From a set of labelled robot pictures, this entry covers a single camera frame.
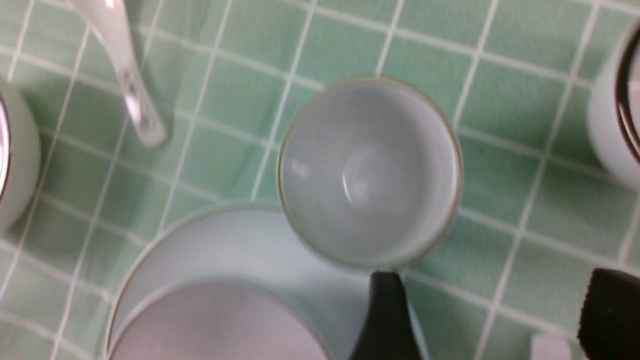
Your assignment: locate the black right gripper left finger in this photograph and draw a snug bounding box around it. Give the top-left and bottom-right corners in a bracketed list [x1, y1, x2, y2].
[350, 271, 423, 360]

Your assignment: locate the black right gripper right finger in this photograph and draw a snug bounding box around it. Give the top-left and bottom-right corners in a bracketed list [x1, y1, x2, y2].
[577, 268, 640, 360]

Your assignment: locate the pale blue cup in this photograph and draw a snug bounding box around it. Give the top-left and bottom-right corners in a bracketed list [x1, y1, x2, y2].
[277, 76, 464, 271]

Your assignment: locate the pale blue shallow bowl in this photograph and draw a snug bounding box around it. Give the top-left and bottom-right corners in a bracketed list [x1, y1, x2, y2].
[109, 280, 330, 360]

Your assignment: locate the green checkered tablecloth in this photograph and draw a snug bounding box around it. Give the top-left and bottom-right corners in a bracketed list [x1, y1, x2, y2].
[0, 0, 639, 360]

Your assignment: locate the pale blue flat plate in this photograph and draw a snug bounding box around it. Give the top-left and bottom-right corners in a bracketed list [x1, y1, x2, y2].
[102, 202, 431, 360]

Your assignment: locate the white cup black rim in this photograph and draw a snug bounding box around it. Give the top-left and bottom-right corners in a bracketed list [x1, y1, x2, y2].
[586, 22, 640, 191]

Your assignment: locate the white bowl black rim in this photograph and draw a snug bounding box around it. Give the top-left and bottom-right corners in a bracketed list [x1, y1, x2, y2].
[0, 78, 41, 234]

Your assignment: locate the white patterned-handle spoon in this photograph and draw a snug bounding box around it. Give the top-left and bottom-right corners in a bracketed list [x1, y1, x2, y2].
[69, 0, 168, 148]

